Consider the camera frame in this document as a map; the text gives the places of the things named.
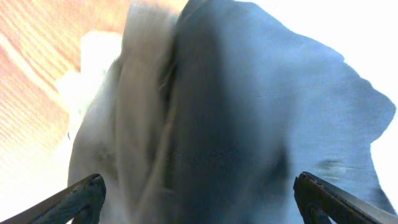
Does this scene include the beige folded garment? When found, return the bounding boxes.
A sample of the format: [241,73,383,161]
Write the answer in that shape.
[55,30,122,141]

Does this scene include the navy blue shorts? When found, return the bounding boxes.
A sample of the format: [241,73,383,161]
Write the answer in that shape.
[151,0,396,223]

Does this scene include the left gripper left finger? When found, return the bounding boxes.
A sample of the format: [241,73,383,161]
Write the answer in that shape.
[2,174,106,224]

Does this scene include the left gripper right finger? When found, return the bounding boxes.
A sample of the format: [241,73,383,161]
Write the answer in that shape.
[293,172,397,224]

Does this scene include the grey folded trousers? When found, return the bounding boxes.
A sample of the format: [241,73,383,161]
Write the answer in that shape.
[68,2,177,223]

